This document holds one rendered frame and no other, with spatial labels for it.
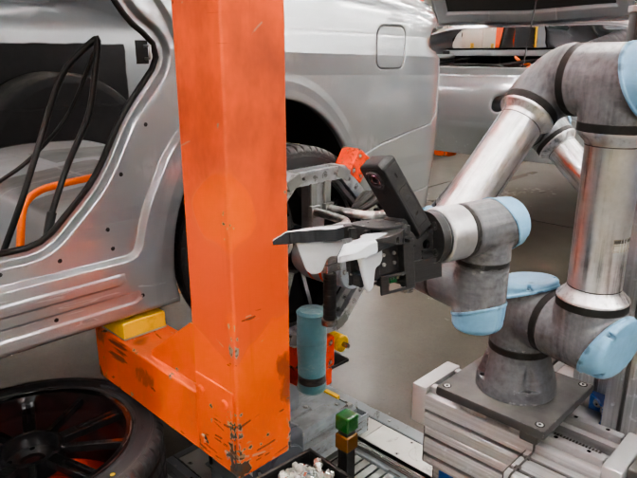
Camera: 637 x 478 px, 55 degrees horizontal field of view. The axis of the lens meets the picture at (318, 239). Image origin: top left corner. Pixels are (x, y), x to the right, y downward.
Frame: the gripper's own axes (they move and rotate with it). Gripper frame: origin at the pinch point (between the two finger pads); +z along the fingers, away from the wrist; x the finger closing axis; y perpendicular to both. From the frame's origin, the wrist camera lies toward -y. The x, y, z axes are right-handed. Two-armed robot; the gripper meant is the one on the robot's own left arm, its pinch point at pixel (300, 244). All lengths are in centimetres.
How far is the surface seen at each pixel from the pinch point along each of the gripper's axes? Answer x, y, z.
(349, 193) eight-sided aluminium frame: 103, 8, -76
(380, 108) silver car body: 126, -19, -108
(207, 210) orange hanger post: 58, 2, -11
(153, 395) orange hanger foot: 94, 53, -4
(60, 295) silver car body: 101, 24, 14
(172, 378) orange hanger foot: 83, 46, -6
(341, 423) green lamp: 49, 53, -34
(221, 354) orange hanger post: 61, 34, -12
